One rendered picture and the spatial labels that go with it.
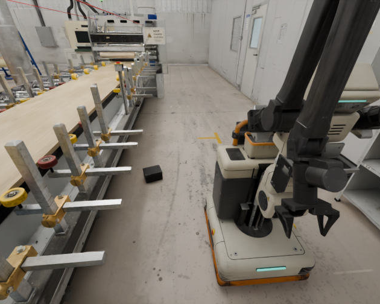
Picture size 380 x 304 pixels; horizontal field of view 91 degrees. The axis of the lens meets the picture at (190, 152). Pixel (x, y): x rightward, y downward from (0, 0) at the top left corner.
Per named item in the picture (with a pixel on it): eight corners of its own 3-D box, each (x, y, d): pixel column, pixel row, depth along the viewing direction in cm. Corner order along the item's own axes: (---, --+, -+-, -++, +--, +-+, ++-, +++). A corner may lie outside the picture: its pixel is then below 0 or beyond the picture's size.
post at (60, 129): (91, 197, 110) (63, 122, 84) (90, 202, 107) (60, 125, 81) (85, 198, 110) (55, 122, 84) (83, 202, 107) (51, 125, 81)
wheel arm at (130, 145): (138, 146, 127) (137, 141, 125) (137, 149, 125) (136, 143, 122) (72, 149, 124) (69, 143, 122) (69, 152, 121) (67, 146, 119)
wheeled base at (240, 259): (202, 209, 179) (204, 190, 166) (266, 205, 184) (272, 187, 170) (217, 290, 122) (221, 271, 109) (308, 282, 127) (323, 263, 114)
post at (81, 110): (104, 171, 131) (84, 104, 105) (103, 174, 128) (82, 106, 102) (99, 171, 131) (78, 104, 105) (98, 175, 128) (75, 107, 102)
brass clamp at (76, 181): (91, 170, 108) (89, 163, 106) (82, 186, 97) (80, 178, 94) (81, 171, 108) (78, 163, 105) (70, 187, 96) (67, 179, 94)
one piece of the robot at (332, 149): (264, 177, 89) (276, 137, 77) (319, 174, 91) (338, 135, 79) (281, 202, 75) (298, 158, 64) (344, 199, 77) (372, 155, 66)
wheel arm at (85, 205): (123, 204, 86) (121, 198, 84) (122, 210, 83) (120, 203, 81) (23, 210, 82) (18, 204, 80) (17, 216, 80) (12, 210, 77)
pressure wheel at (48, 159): (44, 182, 97) (35, 164, 91) (46, 173, 103) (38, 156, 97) (62, 178, 100) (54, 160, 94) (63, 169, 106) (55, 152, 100)
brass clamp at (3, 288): (40, 253, 65) (34, 244, 62) (12, 299, 54) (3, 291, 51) (21, 254, 64) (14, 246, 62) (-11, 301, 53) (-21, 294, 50)
